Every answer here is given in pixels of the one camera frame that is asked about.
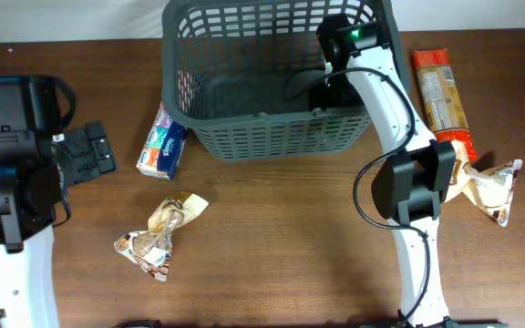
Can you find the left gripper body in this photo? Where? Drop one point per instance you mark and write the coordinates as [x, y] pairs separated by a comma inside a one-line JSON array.
[[83, 158]]

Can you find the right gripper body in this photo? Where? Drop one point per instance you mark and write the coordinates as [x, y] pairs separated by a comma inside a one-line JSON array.
[[338, 92]]

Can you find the tissue pack multipack box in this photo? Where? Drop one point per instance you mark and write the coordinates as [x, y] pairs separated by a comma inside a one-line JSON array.
[[164, 145]]

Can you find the grey plastic shopping basket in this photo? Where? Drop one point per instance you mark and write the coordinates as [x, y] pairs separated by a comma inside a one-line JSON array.
[[241, 75]]

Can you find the long pasta package red ends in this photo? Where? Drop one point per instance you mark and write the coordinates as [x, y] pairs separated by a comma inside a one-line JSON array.
[[444, 111]]

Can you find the snack bag beige brown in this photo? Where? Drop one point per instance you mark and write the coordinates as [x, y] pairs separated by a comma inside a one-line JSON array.
[[151, 250], [490, 190]]

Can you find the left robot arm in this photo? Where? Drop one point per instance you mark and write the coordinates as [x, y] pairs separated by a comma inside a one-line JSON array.
[[40, 159]]

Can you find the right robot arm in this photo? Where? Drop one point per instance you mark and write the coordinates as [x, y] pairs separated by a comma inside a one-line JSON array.
[[415, 168]]

